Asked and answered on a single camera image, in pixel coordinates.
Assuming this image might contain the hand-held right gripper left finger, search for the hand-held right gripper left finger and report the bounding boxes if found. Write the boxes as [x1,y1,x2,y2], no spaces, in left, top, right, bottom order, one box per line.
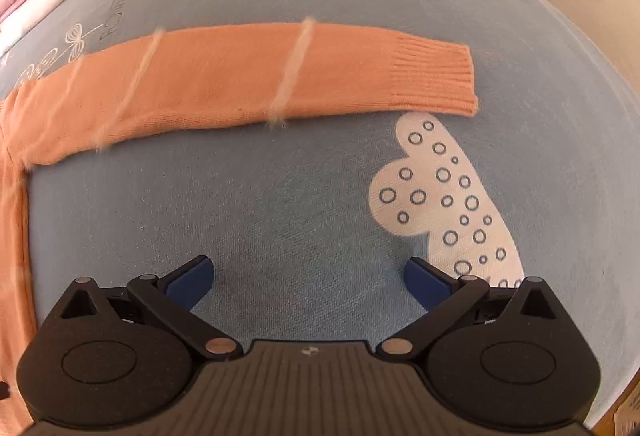
[60,255,246,362]

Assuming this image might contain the blue floral bed sheet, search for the blue floral bed sheet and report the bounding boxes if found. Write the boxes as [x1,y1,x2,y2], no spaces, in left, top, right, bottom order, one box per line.
[0,0,640,427]

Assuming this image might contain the orange striped knit sweater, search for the orange striped knit sweater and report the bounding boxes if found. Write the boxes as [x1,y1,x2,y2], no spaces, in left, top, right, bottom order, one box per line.
[0,16,480,417]

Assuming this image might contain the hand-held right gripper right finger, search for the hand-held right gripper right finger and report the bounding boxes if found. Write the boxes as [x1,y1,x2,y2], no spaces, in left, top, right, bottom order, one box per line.
[376,257,561,362]

